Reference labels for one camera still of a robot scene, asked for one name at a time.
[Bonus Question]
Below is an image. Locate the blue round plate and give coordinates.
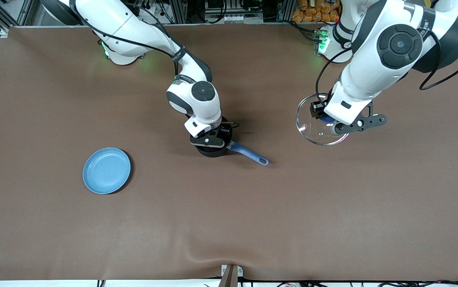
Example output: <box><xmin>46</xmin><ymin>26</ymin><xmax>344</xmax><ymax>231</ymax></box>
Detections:
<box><xmin>83</xmin><ymin>147</ymin><xmax>132</xmax><ymax>195</ymax></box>

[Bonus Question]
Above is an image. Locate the aluminium frame post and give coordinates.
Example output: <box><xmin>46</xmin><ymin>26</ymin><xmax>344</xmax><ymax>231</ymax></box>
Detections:
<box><xmin>279</xmin><ymin>0</ymin><xmax>295</xmax><ymax>22</ymax></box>
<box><xmin>175</xmin><ymin>0</ymin><xmax>190</xmax><ymax>24</ymax></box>

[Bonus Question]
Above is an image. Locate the pile of orange toy food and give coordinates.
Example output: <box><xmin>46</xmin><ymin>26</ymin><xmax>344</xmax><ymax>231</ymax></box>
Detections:
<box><xmin>292</xmin><ymin>0</ymin><xmax>340</xmax><ymax>23</ymax></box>

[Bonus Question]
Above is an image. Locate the metal table edge bracket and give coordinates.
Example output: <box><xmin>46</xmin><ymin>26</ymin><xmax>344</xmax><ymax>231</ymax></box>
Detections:
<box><xmin>221</xmin><ymin>264</ymin><xmax>244</xmax><ymax>287</ymax></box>

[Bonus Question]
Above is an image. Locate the black pot with blue handle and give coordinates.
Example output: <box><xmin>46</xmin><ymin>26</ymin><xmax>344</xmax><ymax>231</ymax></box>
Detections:
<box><xmin>191</xmin><ymin>116</ymin><xmax>270</xmax><ymax>167</ymax></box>

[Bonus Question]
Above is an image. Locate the white power strip with plugs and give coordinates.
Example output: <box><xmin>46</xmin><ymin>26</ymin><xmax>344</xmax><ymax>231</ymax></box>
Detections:
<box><xmin>131</xmin><ymin>0</ymin><xmax>162</xmax><ymax>17</ymax></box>

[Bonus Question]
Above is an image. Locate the grey connector strip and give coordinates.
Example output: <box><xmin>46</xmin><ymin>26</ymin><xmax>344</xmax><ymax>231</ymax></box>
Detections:
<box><xmin>204</xmin><ymin>13</ymin><xmax>246</xmax><ymax>23</ymax></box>

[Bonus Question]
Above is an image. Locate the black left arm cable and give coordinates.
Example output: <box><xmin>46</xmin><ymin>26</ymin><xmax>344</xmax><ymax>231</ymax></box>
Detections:
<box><xmin>316</xmin><ymin>0</ymin><xmax>458</xmax><ymax>105</ymax></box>

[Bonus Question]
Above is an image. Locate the brown table mat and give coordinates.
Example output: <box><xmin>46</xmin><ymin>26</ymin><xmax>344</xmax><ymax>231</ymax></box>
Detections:
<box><xmin>0</xmin><ymin>23</ymin><xmax>458</xmax><ymax>281</ymax></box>

